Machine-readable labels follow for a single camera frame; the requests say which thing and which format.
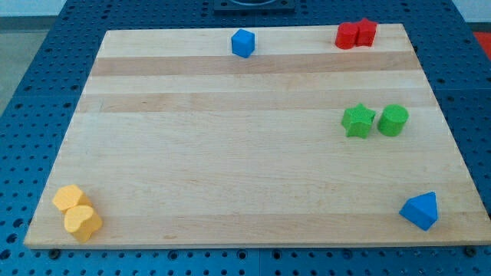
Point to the blue triangle block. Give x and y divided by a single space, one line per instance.
421 210

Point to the blue cube block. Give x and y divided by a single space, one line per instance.
243 43

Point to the yellow hexagon block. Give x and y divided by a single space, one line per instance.
70 196

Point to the red star block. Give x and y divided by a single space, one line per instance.
367 30

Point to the green star block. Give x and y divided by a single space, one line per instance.
357 121

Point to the yellow heart block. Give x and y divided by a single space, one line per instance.
81 222

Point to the green cylinder block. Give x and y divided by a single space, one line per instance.
393 119

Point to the wooden board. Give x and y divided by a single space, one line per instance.
179 143

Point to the red cylinder block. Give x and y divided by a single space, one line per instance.
346 36

